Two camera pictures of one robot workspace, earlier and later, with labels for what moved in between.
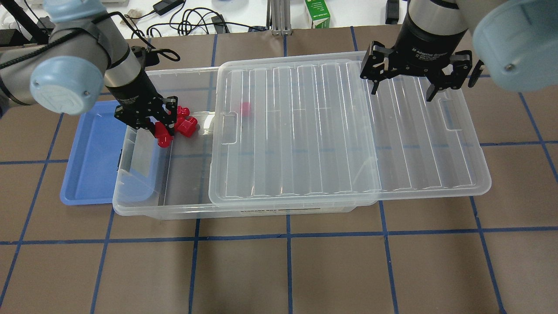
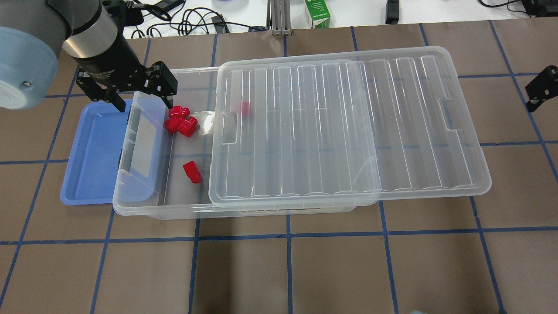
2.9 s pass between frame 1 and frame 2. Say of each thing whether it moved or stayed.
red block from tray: moved
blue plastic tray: stayed
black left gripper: moved
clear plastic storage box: stayed
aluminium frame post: stayed
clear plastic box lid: stayed
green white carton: stayed
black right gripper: moved
